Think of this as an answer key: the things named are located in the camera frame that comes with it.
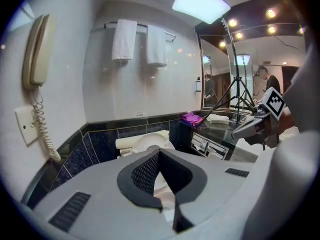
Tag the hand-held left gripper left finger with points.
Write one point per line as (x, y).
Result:
(100, 196)

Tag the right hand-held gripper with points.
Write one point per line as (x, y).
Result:
(273, 104)

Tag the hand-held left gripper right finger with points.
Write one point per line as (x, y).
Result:
(212, 179)

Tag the white toilet seat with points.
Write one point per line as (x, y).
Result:
(155, 139)

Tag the person's right forearm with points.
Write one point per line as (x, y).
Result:
(287, 124)

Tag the white paper sheet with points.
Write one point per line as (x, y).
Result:
(201, 147)

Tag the chrome toilet paper holder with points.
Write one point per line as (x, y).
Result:
(200, 140)

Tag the white toilet bowl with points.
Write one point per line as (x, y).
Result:
(165, 201)

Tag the marble vanity counter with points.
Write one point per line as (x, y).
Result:
(217, 131)

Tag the purple cloth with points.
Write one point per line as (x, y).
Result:
(191, 117)

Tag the rolled cream bath mat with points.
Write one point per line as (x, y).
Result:
(130, 141)

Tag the black tripod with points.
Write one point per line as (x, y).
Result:
(235, 59)

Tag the wood-framed mirror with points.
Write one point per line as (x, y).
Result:
(217, 59)

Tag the white hanging towel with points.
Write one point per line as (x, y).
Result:
(123, 39)
(156, 46)

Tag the white light panel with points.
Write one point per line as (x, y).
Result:
(200, 1)

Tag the white bottle in wall holder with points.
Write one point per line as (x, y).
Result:
(198, 85)

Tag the small wall switch plate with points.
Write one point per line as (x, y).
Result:
(140, 114)

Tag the white phone wall plate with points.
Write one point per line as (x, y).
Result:
(25, 126)

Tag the beige wall telephone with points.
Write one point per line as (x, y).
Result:
(37, 54)

